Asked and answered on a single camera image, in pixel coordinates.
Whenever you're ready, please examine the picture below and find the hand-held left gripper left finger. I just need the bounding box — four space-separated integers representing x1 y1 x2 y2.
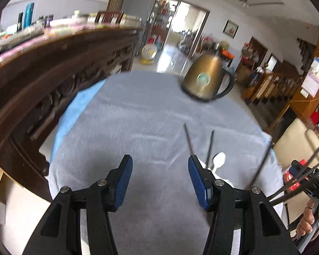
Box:
24 154 133 255

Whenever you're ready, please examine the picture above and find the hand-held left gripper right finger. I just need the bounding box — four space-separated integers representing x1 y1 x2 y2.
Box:
188 155 301 255

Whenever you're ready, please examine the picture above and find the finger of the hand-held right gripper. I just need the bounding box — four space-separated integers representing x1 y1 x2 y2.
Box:
291 160 315 190

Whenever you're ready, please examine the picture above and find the metal chopstick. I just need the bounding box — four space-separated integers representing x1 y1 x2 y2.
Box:
205 130 216 169
183 123 197 157
251 138 272 188
270 181 313 206
267 147 319 201

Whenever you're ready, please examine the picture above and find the white plastic spoon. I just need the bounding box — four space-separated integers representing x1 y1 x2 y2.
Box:
209 152 226 172

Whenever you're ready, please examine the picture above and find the person's right hand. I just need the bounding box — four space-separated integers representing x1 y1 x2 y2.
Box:
296 199 319 237

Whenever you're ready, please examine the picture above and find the beige chair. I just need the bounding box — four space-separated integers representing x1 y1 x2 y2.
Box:
274 117 319 224

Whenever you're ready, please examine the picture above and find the grey tablecloth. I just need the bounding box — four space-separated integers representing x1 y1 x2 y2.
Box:
48 72 285 255

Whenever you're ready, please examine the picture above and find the wooden stair railing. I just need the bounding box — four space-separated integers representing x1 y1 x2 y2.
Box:
242 72 303 105

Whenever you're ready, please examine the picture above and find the light blue cloth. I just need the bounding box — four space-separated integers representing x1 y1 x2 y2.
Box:
52 81 107 162

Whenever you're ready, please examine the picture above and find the gold electric kettle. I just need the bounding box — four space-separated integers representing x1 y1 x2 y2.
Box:
181 53 235 103

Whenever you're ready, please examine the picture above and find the small white yellow fan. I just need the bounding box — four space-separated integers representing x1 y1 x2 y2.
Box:
141 44 158 65

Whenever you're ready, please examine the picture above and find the carved dark wooden sideboard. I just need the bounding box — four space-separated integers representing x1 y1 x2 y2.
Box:
0 28 142 202

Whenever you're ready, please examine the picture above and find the dark wooden chair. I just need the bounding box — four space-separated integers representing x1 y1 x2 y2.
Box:
95 11 124 24

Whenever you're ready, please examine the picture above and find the grey refrigerator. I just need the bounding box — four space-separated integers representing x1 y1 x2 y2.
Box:
121 0 161 48

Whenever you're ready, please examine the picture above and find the teal bottle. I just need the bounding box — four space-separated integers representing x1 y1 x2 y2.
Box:
24 2 35 28

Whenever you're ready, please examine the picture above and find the wall calendar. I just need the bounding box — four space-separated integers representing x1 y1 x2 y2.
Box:
301 57 319 97

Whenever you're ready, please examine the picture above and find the framed wall picture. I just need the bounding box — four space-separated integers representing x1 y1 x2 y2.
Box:
223 20 239 35

